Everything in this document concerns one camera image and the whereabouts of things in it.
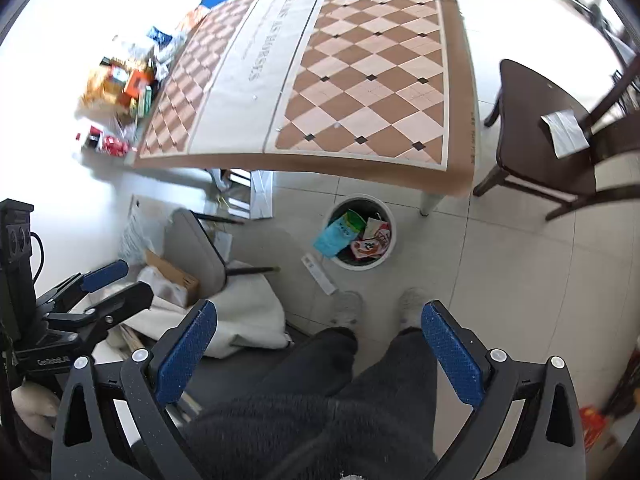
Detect white trash bin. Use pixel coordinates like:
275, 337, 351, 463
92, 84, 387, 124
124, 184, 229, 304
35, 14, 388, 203
314, 194, 397, 272

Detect cardboard box on floor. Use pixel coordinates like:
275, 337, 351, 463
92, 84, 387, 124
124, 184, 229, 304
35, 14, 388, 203
145, 249, 200, 308

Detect grey padded chair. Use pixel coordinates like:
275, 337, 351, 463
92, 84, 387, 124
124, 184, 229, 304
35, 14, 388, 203
163, 208, 280, 299

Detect person legs dark trousers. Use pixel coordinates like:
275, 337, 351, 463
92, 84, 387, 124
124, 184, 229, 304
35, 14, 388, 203
182, 286, 442, 480

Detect red cans pack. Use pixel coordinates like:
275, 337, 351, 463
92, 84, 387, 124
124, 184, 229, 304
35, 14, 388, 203
82, 126, 129, 158

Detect white cloth on floor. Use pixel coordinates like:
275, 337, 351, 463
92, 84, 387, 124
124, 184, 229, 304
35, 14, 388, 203
125, 266, 292, 359

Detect snack package pile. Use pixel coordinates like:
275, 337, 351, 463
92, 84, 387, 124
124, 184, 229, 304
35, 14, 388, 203
77, 27, 188, 117

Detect white remote on floor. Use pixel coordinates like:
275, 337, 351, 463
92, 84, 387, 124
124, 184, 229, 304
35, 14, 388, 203
302, 254, 337, 296

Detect teal green plastic bag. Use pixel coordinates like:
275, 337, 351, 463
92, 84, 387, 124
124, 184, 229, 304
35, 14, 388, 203
314, 210, 367, 258

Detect red white snack bag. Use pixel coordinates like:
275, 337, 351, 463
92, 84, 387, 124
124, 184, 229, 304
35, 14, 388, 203
350, 218, 392, 260

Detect dark wooden chair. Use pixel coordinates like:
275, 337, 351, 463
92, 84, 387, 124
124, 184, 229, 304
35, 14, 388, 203
473, 58, 639, 221

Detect white tissue on chair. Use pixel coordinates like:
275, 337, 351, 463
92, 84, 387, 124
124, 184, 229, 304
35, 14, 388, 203
541, 110, 589, 159

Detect checkered tablecloth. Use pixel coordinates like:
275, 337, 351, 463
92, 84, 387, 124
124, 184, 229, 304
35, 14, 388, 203
134, 0, 476, 196

